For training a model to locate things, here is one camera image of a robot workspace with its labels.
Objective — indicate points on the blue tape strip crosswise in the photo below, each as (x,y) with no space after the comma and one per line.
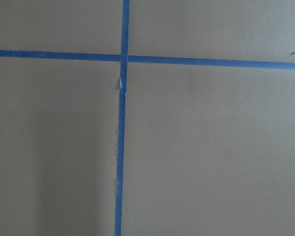
(147,59)

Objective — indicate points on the blue tape strip lengthwise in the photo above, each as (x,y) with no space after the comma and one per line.
(121,115)

